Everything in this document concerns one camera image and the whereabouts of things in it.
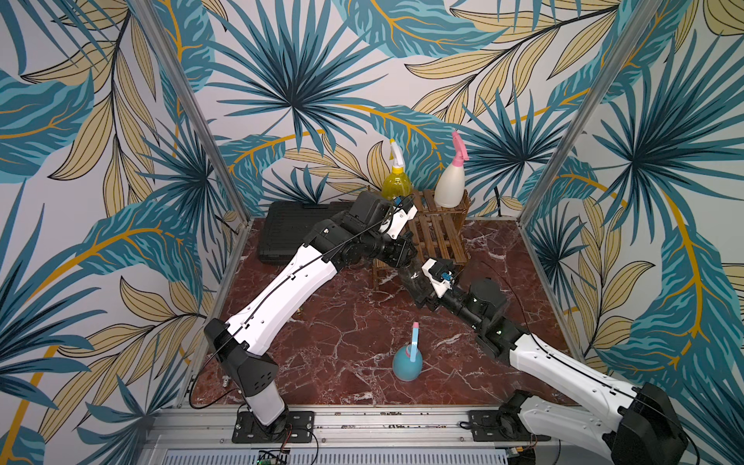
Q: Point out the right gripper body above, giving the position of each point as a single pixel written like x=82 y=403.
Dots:
x=421 y=288

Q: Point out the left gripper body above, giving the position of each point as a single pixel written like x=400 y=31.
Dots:
x=394 y=250

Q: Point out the wooden two-tier shelf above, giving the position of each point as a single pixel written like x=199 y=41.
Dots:
x=432 y=232

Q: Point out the yellow spray bottle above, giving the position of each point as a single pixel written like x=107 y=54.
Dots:
x=397 y=183

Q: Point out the white pink spray bottle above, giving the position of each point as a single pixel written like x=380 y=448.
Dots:
x=451 y=185

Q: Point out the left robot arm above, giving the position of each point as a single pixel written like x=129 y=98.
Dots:
x=372 y=228

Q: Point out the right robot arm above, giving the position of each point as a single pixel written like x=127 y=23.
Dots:
x=614 y=419

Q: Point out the teal round spray bottle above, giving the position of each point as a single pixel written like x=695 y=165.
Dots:
x=408 y=361

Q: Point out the black plastic tool case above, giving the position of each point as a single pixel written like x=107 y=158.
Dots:
x=286 y=226

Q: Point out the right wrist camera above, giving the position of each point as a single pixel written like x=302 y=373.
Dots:
x=441 y=275

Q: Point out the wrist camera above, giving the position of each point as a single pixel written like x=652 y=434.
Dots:
x=404 y=210
x=441 y=275

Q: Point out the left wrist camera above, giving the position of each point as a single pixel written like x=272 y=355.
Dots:
x=404 y=210

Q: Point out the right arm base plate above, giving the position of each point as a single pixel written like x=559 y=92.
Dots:
x=499 y=426

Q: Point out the aluminium front rail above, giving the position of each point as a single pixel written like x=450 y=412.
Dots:
x=351 y=435

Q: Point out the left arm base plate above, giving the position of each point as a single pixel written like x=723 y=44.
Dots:
x=293 y=427

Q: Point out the right corner aluminium post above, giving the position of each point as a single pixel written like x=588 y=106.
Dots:
x=626 y=42

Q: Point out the corner aluminium post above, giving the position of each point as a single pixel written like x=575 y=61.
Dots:
x=159 y=40
x=626 y=42

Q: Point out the left corner aluminium post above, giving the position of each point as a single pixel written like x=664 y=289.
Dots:
x=159 y=40

